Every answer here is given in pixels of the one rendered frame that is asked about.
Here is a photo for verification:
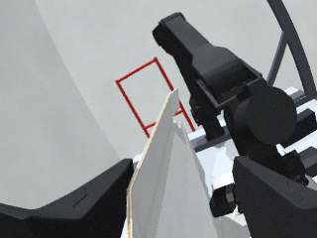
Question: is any black metal frame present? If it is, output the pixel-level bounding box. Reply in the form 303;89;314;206
266;0;317;101

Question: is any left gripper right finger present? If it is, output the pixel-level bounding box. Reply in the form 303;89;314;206
232;156;317;238

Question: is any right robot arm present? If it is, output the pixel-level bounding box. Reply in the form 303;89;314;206
152;12;305;182

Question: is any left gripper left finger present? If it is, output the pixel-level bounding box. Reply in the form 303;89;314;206
0;159;134;238

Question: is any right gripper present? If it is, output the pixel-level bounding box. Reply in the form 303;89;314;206
209;143;317;218

